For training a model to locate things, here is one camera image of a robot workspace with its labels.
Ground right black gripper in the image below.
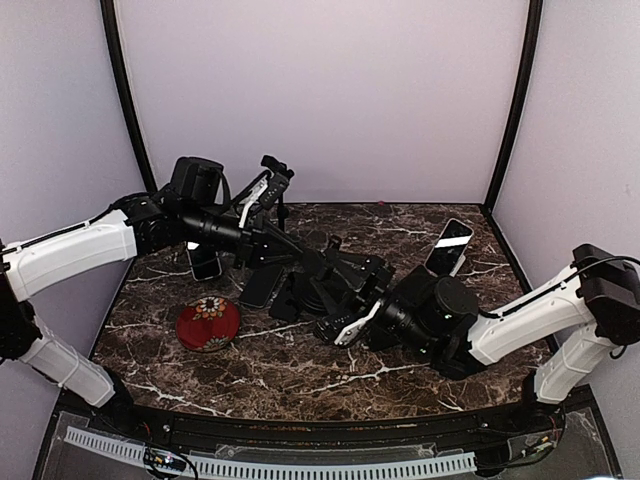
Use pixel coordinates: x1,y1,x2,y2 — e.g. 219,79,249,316
310,247,439,355

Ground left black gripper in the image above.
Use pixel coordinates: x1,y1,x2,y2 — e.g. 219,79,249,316
183,202,303,270

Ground short black round-base stand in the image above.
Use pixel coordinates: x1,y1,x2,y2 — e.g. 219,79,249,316
289,234,371,316

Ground large blue-edged smartphone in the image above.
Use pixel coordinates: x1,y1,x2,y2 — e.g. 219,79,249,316
239,265,284,309

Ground tall black clamp phone stand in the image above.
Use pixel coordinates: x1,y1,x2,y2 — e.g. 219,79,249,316
259,155,295,231

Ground white-cased smartphone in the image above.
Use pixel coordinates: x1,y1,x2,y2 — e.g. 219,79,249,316
424,218,474,276

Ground white phone stand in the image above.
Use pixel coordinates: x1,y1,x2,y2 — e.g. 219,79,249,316
449,254,466,277

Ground black smartphone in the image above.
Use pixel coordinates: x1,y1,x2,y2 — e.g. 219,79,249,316
269,278,301,323

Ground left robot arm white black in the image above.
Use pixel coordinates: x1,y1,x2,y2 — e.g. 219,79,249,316
1,156,303,436

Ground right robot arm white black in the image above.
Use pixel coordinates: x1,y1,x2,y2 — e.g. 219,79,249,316
310,244,639,434

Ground red floral plate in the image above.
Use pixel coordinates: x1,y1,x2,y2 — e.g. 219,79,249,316
175,296,241,353

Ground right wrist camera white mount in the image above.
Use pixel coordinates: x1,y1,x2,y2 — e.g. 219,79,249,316
333,299,383,348

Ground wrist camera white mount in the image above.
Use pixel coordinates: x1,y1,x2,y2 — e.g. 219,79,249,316
333,299,383,348
239,171,271,228

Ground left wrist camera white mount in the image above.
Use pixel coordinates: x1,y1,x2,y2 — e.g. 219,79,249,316
239,171,271,228

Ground white slotted cable duct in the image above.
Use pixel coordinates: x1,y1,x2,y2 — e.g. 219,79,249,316
64,427,477,479

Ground left black frame post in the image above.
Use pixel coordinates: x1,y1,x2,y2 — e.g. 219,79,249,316
99,0,158,192

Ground black frame post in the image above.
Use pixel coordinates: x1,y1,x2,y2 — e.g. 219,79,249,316
482,0,544,217
99,0,158,192

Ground right black frame post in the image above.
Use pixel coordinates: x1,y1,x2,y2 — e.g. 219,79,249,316
482,0,544,217

